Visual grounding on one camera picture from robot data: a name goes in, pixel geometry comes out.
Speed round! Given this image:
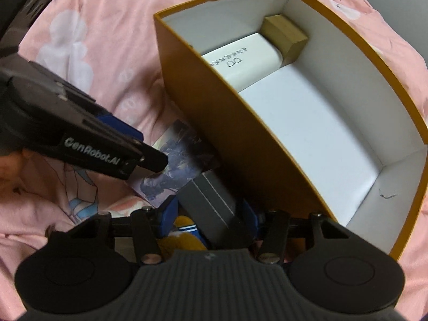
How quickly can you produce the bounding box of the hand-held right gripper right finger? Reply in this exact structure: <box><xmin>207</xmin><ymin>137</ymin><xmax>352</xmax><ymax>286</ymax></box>
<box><xmin>240</xmin><ymin>200</ymin><xmax>348</xmax><ymax>264</ymax></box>

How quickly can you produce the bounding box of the pink printed blanket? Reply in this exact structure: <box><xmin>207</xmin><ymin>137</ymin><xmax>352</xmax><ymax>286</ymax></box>
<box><xmin>0</xmin><ymin>0</ymin><xmax>428</xmax><ymax>321</ymax></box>

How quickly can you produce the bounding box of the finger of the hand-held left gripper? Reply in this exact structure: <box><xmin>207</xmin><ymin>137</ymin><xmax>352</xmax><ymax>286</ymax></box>
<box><xmin>80</xmin><ymin>105</ymin><xmax>145</xmax><ymax>145</ymax></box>
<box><xmin>23</xmin><ymin>130</ymin><xmax>169</xmax><ymax>179</ymax></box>

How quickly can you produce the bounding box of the white power bank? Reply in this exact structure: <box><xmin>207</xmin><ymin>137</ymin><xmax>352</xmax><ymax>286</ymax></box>
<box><xmin>201</xmin><ymin>33</ymin><xmax>285</xmax><ymax>93</ymax></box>

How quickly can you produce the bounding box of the brown plush toy blue outfit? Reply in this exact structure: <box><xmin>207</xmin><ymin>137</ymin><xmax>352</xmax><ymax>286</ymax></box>
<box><xmin>156</xmin><ymin>216</ymin><xmax>208</xmax><ymax>252</ymax></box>

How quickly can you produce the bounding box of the dark grey rectangular box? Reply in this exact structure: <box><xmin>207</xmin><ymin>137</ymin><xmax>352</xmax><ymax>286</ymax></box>
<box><xmin>177</xmin><ymin>170</ymin><xmax>255</xmax><ymax>250</ymax></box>

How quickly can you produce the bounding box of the orange cardboard box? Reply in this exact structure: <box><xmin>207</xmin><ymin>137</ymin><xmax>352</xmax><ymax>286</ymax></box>
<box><xmin>153</xmin><ymin>0</ymin><xmax>428</xmax><ymax>262</ymax></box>

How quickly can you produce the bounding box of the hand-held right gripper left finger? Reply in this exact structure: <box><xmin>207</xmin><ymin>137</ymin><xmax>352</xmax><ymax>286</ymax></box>
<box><xmin>72</xmin><ymin>196</ymin><xmax>180</xmax><ymax>264</ymax></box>

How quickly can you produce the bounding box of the printed picture card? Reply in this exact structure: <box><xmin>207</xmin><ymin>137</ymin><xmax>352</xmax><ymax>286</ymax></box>
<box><xmin>129</xmin><ymin>119</ymin><xmax>222</xmax><ymax>212</ymax></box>

